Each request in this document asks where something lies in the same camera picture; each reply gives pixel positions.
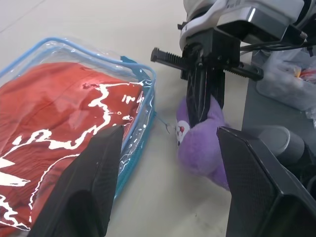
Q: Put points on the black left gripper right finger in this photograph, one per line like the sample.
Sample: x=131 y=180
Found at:
x=256 y=192

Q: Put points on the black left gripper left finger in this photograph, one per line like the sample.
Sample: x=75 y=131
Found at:
x=81 y=182

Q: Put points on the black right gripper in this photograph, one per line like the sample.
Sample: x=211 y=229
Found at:
x=219 y=49

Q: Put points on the purple plush toy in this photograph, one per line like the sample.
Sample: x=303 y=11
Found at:
x=200 y=153

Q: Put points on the clear blue-trimmed plastic pouch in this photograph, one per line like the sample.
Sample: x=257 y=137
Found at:
x=138 y=81

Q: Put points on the orange cloth with white print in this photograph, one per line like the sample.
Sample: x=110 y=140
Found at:
x=49 y=103

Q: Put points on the grey round cylinder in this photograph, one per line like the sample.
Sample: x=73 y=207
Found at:
x=284 y=140

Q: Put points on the clear plastic bag of items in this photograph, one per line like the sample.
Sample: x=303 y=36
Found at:
x=281 y=79

